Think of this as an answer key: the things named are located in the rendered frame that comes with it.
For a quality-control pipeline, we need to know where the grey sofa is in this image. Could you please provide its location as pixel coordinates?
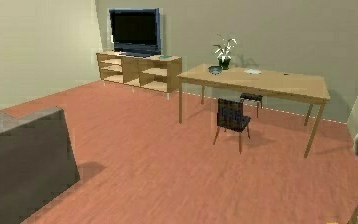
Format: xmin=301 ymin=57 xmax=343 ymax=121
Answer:
xmin=0 ymin=104 xmax=81 ymax=224

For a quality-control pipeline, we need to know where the wooden shelf cabinet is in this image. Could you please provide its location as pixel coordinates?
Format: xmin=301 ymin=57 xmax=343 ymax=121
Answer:
xmin=96 ymin=50 xmax=183 ymax=100

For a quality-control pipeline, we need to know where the black television set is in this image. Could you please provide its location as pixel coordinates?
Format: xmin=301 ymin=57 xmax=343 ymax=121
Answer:
xmin=108 ymin=7 xmax=163 ymax=58

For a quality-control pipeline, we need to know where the wooden table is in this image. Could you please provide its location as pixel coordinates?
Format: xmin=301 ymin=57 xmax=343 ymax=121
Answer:
xmin=176 ymin=63 xmax=331 ymax=159

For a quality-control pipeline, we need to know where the dark woven chair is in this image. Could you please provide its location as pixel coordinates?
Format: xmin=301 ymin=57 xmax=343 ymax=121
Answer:
xmin=239 ymin=92 xmax=264 ymax=119
xmin=212 ymin=97 xmax=252 ymax=155

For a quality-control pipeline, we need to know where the white flowered house plant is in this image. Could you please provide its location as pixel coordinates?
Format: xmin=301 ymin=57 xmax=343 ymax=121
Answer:
xmin=212 ymin=33 xmax=238 ymax=71

